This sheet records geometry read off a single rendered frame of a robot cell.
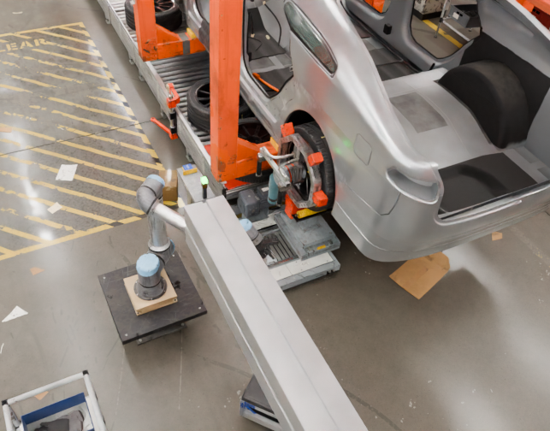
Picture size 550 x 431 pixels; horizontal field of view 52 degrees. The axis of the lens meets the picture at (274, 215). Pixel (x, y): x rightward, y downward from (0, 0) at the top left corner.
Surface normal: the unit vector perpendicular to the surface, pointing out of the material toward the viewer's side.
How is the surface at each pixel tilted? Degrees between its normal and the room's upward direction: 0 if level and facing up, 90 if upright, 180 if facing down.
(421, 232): 90
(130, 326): 0
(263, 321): 0
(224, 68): 90
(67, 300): 0
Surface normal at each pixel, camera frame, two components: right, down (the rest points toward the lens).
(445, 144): 0.24, -0.40
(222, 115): 0.45, 0.66
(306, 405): 0.07, -0.69
